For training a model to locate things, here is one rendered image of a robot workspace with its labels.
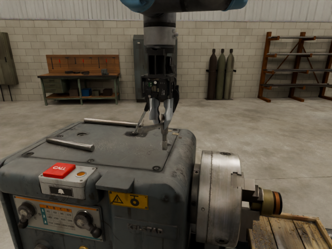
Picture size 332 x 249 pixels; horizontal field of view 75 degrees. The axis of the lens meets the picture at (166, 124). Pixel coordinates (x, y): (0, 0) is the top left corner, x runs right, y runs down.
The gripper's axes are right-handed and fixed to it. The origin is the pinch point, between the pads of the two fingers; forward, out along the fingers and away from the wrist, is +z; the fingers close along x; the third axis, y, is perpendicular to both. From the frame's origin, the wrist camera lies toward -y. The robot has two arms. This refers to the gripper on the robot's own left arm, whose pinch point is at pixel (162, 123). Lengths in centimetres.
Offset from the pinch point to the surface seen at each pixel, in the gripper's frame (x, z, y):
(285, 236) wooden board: 45, 49, -17
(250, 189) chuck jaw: 26.1, 19.6, -2.3
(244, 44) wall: 120, -39, -717
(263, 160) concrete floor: 101, 137, -258
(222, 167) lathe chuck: 18.0, 15.2, -5.8
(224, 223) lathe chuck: 18.9, 27.7, 4.0
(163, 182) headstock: 2.2, 12.6, 9.4
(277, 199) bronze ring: 36.5, 26.8, -8.9
